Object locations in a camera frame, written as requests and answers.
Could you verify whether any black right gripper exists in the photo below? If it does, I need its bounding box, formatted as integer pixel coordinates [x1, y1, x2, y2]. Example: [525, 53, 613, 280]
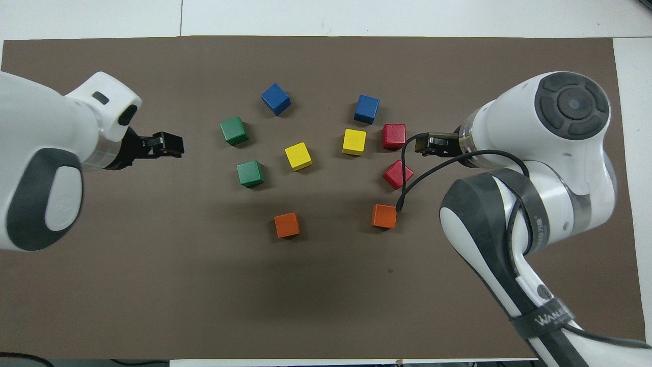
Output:
[414, 133, 460, 156]

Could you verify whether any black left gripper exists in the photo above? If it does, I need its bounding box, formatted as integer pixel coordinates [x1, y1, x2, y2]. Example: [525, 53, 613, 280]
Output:
[104, 127, 184, 170]

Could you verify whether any red wooden cube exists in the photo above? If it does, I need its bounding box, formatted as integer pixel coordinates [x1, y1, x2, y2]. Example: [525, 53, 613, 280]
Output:
[383, 159, 414, 190]
[382, 123, 407, 151]

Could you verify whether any green wooden cube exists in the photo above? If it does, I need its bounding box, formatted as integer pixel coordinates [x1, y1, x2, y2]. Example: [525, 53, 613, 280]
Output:
[236, 160, 265, 189]
[220, 116, 250, 147]

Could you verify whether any blue wooden cube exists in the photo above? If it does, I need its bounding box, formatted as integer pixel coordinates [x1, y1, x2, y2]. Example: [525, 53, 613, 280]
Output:
[261, 83, 292, 117]
[354, 94, 381, 125]

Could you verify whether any yellow wooden cube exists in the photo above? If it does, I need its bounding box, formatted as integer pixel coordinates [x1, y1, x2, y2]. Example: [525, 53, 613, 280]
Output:
[284, 142, 313, 171]
[342, 128, 367, 156]

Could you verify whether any orange wooden cube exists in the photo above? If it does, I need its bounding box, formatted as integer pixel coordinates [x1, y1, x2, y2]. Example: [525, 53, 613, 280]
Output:
[274, 212, 301, 239]
[371, 204, 398, 229]

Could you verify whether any brown table mat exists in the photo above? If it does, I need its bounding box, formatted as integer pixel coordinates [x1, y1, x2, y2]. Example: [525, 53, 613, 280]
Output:
[0, 36, 647, 360]

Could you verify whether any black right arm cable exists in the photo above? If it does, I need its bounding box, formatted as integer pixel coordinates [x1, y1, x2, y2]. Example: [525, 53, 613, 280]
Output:
[395, 133, 652, 350]

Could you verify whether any black printed velcro strap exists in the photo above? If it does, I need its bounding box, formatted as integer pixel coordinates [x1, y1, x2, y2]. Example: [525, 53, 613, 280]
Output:
[492, 168, 552, 255]
[509, 301, 576, 339]

